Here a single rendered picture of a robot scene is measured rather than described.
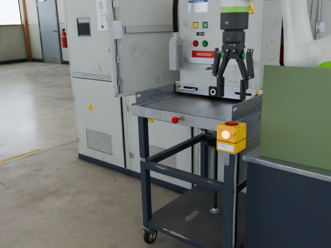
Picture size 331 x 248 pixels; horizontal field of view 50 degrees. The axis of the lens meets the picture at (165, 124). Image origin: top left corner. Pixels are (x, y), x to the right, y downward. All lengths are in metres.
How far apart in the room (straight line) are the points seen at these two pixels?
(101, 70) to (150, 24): 0.95
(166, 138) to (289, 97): 1.48
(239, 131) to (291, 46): 0.45
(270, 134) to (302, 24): 0.45
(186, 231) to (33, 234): 0.99
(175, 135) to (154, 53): 0.67
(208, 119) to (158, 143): 1.18
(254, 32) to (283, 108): 0.57
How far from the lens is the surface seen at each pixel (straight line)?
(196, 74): 1.98
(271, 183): 1.41
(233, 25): 1.20
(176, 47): 1.91
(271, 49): 1.88
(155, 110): 1.75
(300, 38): 1.52
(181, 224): 2.05
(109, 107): 3.01
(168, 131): 2.62
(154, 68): 2.21
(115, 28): 2.06
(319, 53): 1.46
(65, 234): 2.39
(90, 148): 3.36
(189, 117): 1.63
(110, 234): 2.32
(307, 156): 1.36
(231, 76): 1.87
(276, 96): 1.34
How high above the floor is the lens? 1.26
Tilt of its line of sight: 16 degrees down
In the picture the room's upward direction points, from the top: 2 degrees counter-clockwise
